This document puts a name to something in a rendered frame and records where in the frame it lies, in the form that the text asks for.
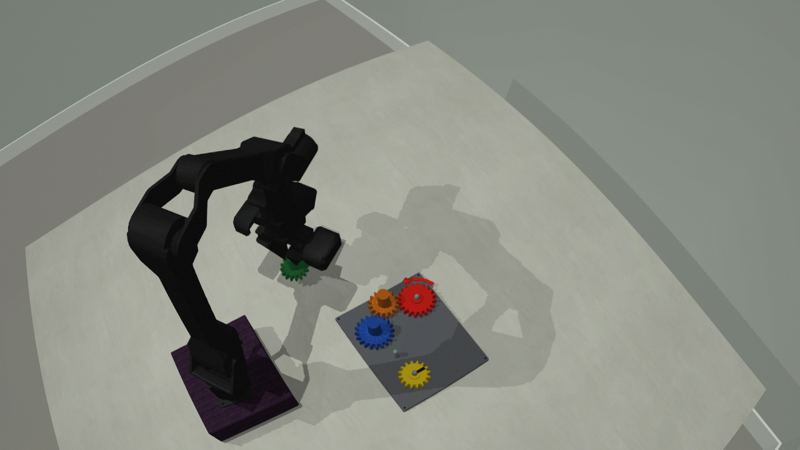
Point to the blue gear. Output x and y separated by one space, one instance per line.
374 332

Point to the red curved arrow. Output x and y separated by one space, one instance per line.
406 280

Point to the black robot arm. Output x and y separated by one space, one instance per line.
167 243

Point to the red gear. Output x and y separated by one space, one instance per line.
422 305

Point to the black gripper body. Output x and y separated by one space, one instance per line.
318 249

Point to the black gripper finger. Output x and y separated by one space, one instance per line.
293 256
275 247

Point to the brown toothed gear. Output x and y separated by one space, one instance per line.
383 303

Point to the yellow gear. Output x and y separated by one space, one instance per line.
409 379

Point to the dark green gear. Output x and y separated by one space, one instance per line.
291 270

